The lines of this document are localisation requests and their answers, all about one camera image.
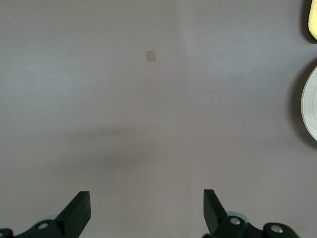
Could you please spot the small brown tape patch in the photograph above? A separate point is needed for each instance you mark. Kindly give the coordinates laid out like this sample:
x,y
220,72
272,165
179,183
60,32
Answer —
x,y
150,55

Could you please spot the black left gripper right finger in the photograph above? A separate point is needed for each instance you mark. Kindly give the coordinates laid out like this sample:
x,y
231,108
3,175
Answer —
x,y
215,218

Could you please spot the round wooden plate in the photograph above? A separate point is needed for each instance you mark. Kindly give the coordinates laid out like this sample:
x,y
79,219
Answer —
x,y
310,106

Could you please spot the yellow quilted oven mitt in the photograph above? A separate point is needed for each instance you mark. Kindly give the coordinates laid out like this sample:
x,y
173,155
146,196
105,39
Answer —
x,y
313,19

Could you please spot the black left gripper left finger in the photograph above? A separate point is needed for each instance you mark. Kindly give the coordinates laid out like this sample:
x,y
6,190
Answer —
x,y
74,218

